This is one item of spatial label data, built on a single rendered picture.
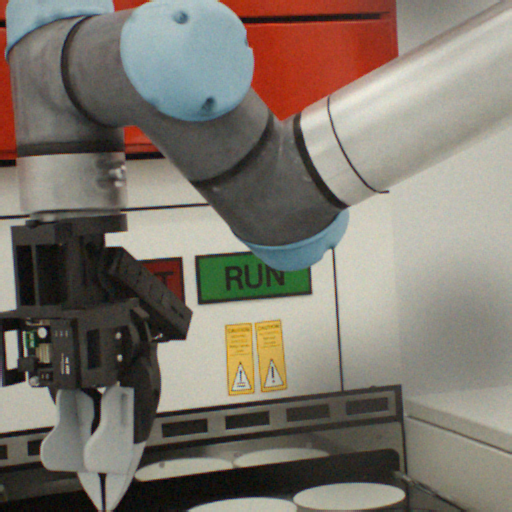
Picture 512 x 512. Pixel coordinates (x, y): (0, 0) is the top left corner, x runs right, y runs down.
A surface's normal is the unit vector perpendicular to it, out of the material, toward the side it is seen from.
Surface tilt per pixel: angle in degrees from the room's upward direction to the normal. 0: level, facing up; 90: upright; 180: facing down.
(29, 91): 95
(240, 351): 90
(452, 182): 90
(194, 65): 90
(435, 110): 106
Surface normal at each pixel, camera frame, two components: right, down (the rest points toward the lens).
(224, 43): 0.70, 0.00
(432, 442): -0.95, 0.07
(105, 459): 0.88, 0.02
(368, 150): -0.26, 0.33
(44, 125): -0.35, 0.07
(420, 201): 0.30, 0.03
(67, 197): 0.04, 0.06
